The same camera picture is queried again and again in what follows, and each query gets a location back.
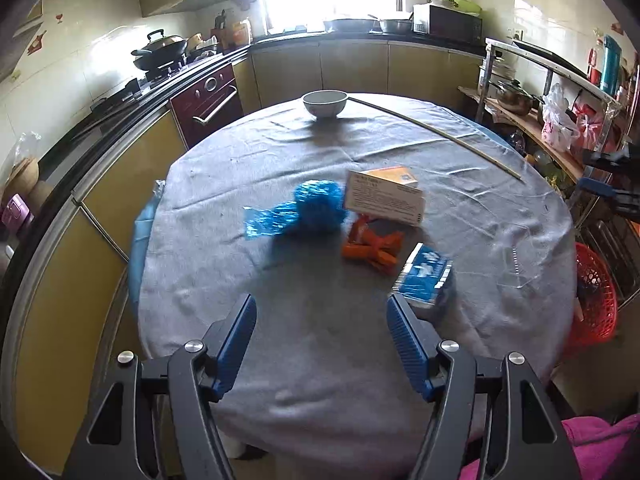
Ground dark red oven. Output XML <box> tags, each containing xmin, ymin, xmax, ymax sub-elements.
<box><xmin>170</xmin><ymin>63</ymin><xmax>244</xmax><ymax>148</ymax></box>

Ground steel pot with lid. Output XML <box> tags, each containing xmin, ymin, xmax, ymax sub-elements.
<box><xmin>487</xmin><ymin>80</ymin><xmax>535</xmax><ymax>116</ymax></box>

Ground clear plastic wrapper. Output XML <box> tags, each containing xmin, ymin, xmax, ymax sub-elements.
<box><xmin>492</xmin><ymin>240</ymin><xmax>543</xmax><ymax>291</ymax></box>

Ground white bowl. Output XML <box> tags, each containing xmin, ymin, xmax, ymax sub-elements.
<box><xmin>302</xmin><ymin>90</ymin><xmax>348</xmax><ymax>119</ymax></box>

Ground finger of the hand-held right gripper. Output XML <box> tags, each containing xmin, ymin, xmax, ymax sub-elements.
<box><xmin>579</xmin><ymin>178</ymin><xmax>640</xmax><ymax>221</ymax></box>
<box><xmin>582</xmin><ymin>146</ymin><xmax>640</xmax><ymax>173</ymax></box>

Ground pink clothing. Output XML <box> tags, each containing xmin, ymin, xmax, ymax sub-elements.
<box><xmin>460</xmin><ymin>412</ymin><xmax>640</xmax><ymax>480</ymax></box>

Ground gas stove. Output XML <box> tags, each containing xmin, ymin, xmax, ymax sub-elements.
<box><xmin>142</xmin><ymin>52</ymin><xmax>221</xmax><ymax>85</ymax></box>

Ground red bottle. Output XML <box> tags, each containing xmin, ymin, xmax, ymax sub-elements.
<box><xmin>587</xmin><ymin>40</ymin><xmax>605</xmax><ymax>86</ymax></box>

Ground blue plastic bag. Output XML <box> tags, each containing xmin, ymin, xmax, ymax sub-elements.
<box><xmin>243</xmin><ymin>180</ymin><xmax>349</xmax><ymax>242</ymax></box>

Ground metal storage rack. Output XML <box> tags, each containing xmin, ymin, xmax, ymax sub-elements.
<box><xmin>457</xmin><ymin>37</ymin><xmax>640</xmax><ymax>311</ymax></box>

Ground white and pink plastic bag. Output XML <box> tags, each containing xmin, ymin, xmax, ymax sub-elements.
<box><xmin>540</xmin><ymin>82</ymin><xmax>581</xmax><ymax>153</ymax></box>

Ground red plastic bag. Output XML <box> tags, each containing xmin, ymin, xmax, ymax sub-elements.
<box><xmin>572</xmin><ymin>100</ymin><xmax>608</xmax><ymax>151</ymax></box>

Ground orange item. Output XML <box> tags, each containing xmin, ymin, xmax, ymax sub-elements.
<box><xmin>341</xmin><ymin>212</ymin><xmax>405</xmax><ymax>276</ymax></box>

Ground long thin wooden stick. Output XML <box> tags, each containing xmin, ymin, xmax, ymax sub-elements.
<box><xmin>348</xmin><ymin>96</ymin><xmax>522</xmax><ymax>181</ymax></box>

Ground black microwave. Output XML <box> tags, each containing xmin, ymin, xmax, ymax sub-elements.
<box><xmin>412</xmin><ymin>3</ymin><xmax>484</xmax><ymax>46</ymax></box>

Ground brown jar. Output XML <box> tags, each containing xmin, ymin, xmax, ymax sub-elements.
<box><xmin>5</xmin><ymin>157</ymin><xmax>41</xmax><ymax>201</ymax></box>

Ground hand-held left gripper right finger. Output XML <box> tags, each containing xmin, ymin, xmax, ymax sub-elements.
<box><xmin>386</xmin><ymin>292</ymin><xmax>583</xmax><ymax>480</ymax></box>

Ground blue tissue packet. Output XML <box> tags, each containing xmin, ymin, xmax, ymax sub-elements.
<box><xmin>391</xmin><ymin>242</ymin><xmax>456</xmax><ymax>321</ymax></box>

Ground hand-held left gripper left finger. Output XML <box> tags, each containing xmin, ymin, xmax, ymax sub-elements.
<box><xmin>62</xmin><ymin>294</ymin><xmax>258</xmax><ymax>480</ymax></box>

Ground yellow kitchen base cabinets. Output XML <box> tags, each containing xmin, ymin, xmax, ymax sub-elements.
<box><xmin>0</xmin><ymin>40</ymin><xmax>488</xmax><ymax>476</ymax></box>

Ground white and orange carton box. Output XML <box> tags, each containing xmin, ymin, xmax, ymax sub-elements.
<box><xmin>344</xmin><ymin>166</ymin><xmax>427</xmax><ymax>226</ymax></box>

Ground pink container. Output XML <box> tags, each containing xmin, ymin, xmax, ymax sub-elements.
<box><xmin>0</xmin><ymin>195</ymin><xmax>35</xmax><ymax>233</ymax></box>

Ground black wok with lid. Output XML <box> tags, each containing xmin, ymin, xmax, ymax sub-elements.
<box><xmin>131</xmin><ymin>29</ymin><xmax>190</xmax><ymax>71</ymax></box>

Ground red plastic basket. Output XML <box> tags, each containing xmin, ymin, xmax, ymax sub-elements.
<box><xmin>565</xmin><ymin>242</ymin><xmax>619</xmax><ymax>356</ymax></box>

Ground dark frying pan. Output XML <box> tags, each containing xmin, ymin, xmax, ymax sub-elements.
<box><xmin>322</xmin><ymin>17</ymin><xmax>378</xmax><ymax>33</ymax></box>

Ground orange packet on counter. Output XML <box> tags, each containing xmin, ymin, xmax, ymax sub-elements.
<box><xmin>227</xmin><ymin>19</ymin><xmax>252</xmax><ymax>47</ymax></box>

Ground blue thermos bottle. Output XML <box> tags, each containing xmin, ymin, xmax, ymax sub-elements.
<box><xmin>600</xmin><ymin>35</ymin><xmax>623</xmax><ymax>97</ymax></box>

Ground metal basin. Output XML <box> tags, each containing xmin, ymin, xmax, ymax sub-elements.
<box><xmin>377</xmin><ymin>14</ymin><xmax>415</xmax><ymax>35</ymax></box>

